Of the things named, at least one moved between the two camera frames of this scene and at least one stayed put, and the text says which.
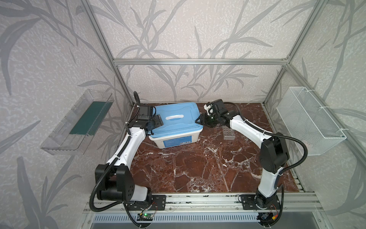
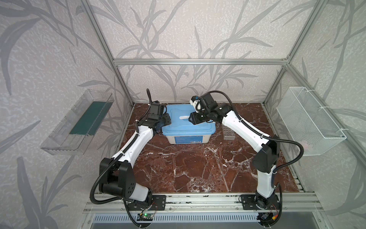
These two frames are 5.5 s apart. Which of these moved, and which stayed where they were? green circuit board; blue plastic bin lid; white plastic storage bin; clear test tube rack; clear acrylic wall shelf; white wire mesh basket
Moved: blue plastic bin lid; white plastic storage bin
Stayed: clear test tube rack; white wire mesh basket; green circuit board; clear acrylic wall shelf
